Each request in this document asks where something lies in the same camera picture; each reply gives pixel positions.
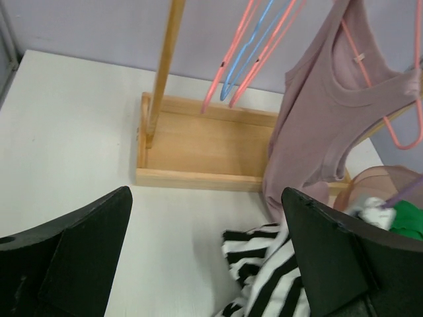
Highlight translucent pink plastic basket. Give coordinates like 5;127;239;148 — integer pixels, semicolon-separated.
333;165;421;211

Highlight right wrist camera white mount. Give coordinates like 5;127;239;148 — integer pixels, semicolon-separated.
352;197;397;230

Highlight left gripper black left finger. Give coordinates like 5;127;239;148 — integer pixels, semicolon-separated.
1;186;133;316

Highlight wooden clothes rack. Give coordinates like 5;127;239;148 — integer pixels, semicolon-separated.
134;0;386;199

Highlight blue wire hanger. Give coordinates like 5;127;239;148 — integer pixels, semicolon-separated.
219;1;274;101

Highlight pink tank top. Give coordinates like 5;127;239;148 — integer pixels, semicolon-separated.
262;1;420;222

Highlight black white striped tank top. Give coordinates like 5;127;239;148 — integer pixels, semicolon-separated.
217;223;311;316

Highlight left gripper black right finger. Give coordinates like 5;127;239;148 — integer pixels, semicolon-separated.
281;188;422;316

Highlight pink wire hanger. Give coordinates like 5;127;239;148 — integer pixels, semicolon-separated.
200;0;261;114

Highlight green tank top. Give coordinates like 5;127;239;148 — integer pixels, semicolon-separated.
389;201;423;241

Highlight pink hanger of striped top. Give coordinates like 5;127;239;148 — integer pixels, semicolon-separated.
229;0;306;108

